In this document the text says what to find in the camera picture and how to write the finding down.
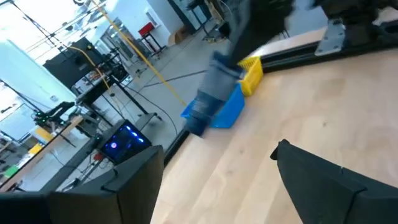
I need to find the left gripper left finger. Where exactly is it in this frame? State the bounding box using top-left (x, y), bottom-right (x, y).
top-left (48, 144), bottom-right (165, 224)

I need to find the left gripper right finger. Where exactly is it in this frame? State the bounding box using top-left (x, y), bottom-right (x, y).
top-left (269, 139), bottom-right (398, 224)

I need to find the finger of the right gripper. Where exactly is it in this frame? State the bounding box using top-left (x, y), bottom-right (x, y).
top-left (229, 18), bottom-right (274, 67)

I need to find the small yellow plastic basket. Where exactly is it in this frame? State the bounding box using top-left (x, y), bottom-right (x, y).
top-left (238, 55), bottom-right (264, 97)

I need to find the black computer tower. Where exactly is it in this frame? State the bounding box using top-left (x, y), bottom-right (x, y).
top-left (98, 119), bottom-right (153, 166)

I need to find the small blue plastic basket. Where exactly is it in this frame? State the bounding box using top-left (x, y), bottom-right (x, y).
top-left (180, 83), bottom-right (246, 130)

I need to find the brown cardboard box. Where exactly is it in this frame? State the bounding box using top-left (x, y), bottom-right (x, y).
top-left (167, 26), bottom-right (188, 47)

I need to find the wooden workbench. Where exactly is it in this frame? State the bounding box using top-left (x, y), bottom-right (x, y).
top-left (0, 114), bottom-right (85, 191)

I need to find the red topped black stand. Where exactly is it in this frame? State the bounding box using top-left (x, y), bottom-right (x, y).
top-left (138, 21), bottom-right (167, 57)

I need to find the yellow box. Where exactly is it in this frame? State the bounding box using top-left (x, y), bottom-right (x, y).
top-left (33, 126), bottom-right (54, 143)

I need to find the green flat object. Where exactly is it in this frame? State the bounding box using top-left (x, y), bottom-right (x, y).
top-left (2, 164), bottom-right (20, 179)

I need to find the black equipment box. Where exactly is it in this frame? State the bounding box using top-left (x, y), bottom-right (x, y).
top-left (42, 36), bottom-right (105, 90)

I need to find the black aluminium table frame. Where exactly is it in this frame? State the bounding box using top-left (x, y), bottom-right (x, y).
top-left (163, 30), bottom-right (398, 166)

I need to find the grey metal bracket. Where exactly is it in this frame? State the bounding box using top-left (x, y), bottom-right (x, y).
top-left (314, 17), bottom-right (346, 57)

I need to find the yellow hanging cable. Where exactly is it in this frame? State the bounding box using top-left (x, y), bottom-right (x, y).
top-left (90, 0), bottom-right (189, 107)

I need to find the looped yellow cable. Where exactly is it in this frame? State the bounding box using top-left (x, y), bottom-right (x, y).
top-left (67, 45), bottom-right (113, 94)

